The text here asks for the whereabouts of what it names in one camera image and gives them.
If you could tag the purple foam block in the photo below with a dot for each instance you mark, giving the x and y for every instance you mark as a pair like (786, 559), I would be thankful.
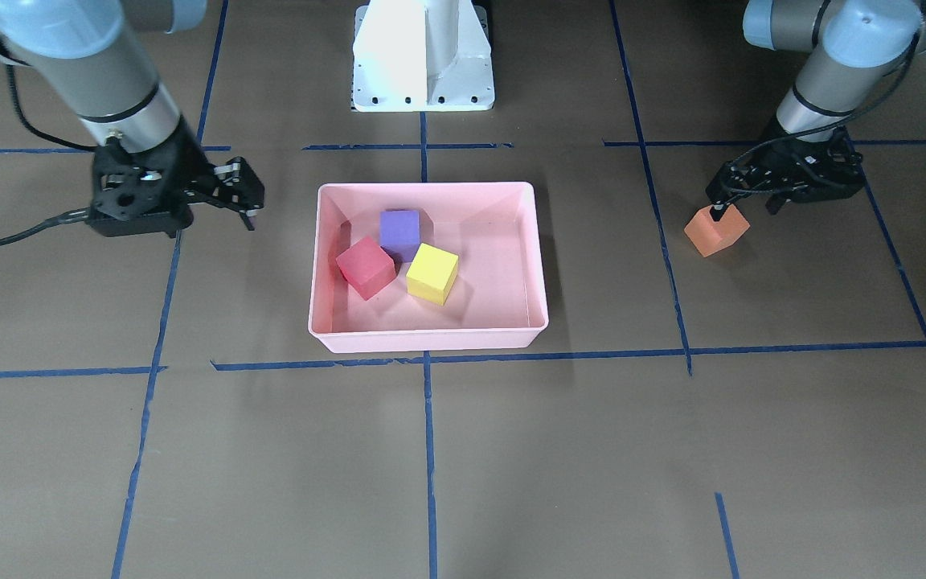
(400, 234)

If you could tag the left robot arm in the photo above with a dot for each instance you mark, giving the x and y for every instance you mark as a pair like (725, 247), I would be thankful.
(850, 47)

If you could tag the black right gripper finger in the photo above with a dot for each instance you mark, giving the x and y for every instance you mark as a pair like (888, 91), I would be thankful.
(234, 186)

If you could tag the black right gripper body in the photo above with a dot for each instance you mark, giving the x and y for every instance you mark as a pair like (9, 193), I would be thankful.
(186, 158)

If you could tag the red foam block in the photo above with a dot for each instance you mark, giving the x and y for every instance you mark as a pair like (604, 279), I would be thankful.
(367, 267)

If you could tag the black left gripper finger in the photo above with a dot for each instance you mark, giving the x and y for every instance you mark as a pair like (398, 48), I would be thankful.
(732, 183)

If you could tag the orange foam block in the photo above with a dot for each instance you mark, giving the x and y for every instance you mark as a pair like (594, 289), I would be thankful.
(710, 236)

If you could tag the pink plastic bin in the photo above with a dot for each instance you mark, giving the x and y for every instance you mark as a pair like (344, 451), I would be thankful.
(499, 298)

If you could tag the yellow foam block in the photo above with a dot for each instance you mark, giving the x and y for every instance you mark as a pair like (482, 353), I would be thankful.
(432, 274)

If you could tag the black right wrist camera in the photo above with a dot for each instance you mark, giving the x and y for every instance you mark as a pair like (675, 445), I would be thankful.
(165, 222)

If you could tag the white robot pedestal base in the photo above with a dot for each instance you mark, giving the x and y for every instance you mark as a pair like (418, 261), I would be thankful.
(422, 56)

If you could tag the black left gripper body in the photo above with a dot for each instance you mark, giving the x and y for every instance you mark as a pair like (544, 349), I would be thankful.
(834, 163)

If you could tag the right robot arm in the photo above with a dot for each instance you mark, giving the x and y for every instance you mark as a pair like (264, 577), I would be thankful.
(90, 54)

